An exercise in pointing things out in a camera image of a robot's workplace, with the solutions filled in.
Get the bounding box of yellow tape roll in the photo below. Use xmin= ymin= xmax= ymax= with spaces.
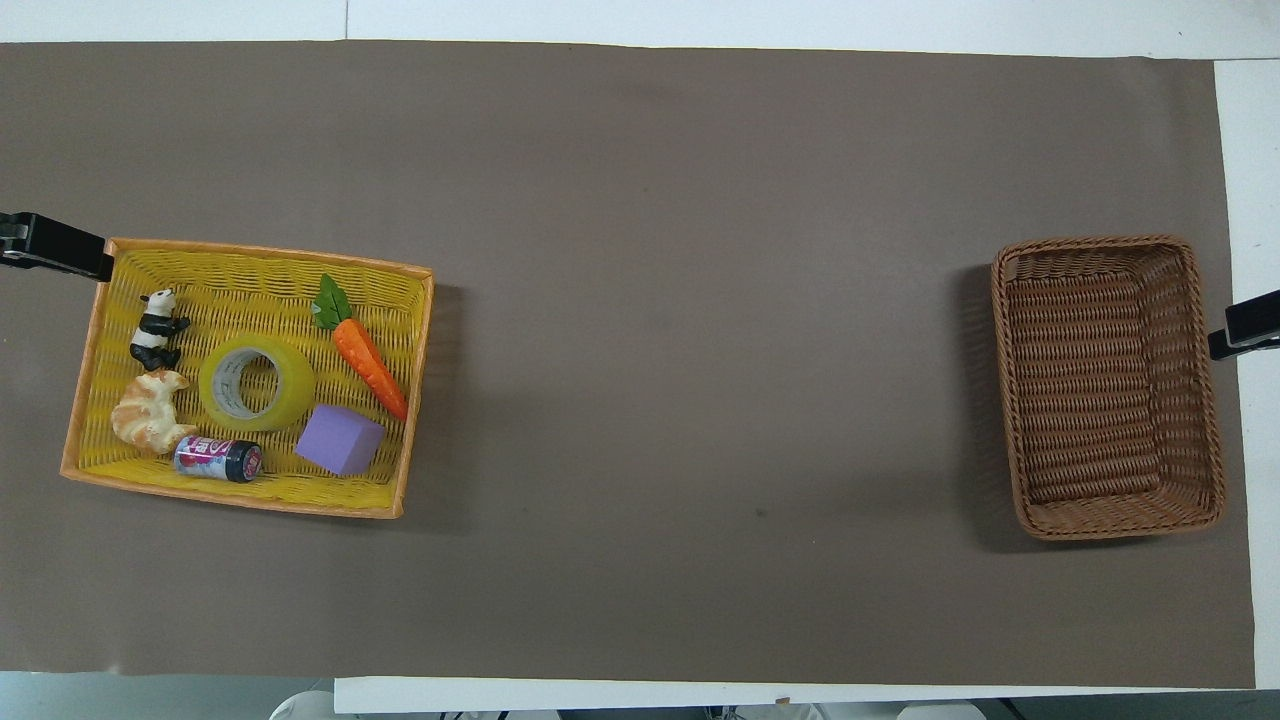
xmin=198 ymin=335 xmax=317 ymax=433

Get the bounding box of yellow woven basket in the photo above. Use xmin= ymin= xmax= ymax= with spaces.
xmin=60 ymin=237 xmax=436 ymax=520

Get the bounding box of brown wicker basket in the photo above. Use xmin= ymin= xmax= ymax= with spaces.
xmin=990 ymin=235 xmax=1227 ymax=542

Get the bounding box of toy carrot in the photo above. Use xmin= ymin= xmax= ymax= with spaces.
xmin=310 ymin=273 xmax=410 ymax=422

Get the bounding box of purple foam cube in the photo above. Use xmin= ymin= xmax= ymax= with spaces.
xmin=294 ymin=404 xmax=386 ymax=477

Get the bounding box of small drink can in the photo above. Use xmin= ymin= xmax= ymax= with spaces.
xmin=173 ymin=435 xmax=264 ymax=484

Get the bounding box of toy panda figure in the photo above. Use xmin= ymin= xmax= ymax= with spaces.
xmin=129 ymin=288 xmax=192 ymax=373

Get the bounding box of toy croissant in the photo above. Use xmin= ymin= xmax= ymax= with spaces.
xmin=110 ymin=368 xmax=199 ymax=457

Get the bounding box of black left clamp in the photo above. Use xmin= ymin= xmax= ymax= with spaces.
xmin=0 ymin=211 xmax=115 ymax=283

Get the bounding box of black clamp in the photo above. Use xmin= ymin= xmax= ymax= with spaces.
xmin=1207 ymin=289 xmax=1280 ymax=362
xmin=0 ymin=211 xmax=115 ymax=283

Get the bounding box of black right clamp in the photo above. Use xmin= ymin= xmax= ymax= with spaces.
xmin=1207 ymin=289 xmax=1280 ymax=362

